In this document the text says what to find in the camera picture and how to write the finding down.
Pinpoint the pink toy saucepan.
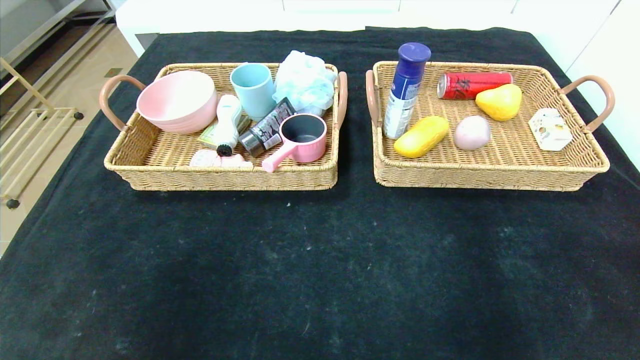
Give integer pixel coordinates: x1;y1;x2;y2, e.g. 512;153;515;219
261;113;328;174

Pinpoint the white brush applicator bottle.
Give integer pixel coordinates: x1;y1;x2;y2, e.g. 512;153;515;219
214;94;244;158

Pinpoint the long yellow fruit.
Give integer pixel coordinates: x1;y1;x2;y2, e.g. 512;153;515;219
393;115;451;159

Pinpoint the pink bottle white cap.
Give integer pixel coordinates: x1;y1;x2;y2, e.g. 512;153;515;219
189;148;254;169

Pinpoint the blue capped spray can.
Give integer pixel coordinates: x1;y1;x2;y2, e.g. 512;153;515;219
382;42;432;140

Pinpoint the pale pink egg shaped food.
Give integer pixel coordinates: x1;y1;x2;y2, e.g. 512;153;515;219
453;115;492;151

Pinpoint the wicker basket with toiletries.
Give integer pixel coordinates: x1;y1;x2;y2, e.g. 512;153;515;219
99;62;348;192

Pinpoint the wicker basket with food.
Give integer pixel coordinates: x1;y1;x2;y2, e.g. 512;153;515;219
365;61;616;192

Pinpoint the black cosmetic tube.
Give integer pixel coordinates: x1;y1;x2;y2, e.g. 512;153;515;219
238;97;297;159

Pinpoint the black tablecloth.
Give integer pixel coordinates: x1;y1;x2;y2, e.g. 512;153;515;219
0;27;640;360

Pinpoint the light blue bath pouf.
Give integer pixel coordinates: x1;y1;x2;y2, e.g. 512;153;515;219
273;50;338;117

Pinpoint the teal plastic cup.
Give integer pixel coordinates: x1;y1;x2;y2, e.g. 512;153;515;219
230;62;277;123

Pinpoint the green soap box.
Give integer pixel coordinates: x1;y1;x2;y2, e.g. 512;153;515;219
198;114;252;150

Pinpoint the pink bowl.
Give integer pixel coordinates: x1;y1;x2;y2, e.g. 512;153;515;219
136;70;219;135

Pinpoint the red soda can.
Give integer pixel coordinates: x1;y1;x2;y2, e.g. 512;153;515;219
436;71;514;100

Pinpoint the yellow pear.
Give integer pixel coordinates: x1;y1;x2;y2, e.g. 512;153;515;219
475;83;523;122

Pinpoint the small white carton box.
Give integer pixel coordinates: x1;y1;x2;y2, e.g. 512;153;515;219
528;107;574;152

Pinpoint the light wooden rack on wheels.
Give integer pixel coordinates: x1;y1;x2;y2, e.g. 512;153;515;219
0;57;85;211

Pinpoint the grey metal shelf unit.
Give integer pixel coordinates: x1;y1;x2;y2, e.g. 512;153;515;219
0;0;117;66

